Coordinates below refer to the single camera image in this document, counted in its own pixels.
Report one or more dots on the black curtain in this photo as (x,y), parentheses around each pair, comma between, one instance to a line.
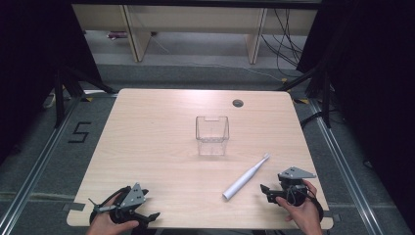
(375,81)
(32,65)

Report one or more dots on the silver metal floor rail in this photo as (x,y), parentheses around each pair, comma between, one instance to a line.
(36,169)
(345,169)

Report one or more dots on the clear plastic container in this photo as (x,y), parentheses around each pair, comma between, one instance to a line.
(212,135)

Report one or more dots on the black metal stand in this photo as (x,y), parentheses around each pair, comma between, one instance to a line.
(318,88)
(67,94)

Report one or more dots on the person's right hand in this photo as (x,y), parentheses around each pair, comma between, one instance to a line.
(303,213)

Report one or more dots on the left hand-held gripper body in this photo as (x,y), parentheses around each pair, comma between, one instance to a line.
(132,198)

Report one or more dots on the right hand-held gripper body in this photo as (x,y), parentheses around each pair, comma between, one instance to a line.
(293,182)

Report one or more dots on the light wooden bench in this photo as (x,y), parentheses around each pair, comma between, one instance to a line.
(195,23)

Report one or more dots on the white electric toothbrush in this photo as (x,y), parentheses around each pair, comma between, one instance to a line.
(244,178)

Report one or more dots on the person's left hand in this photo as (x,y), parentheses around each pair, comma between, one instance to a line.
(106,225)

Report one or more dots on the small dark pink object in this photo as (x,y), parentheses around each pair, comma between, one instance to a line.
(116,35)

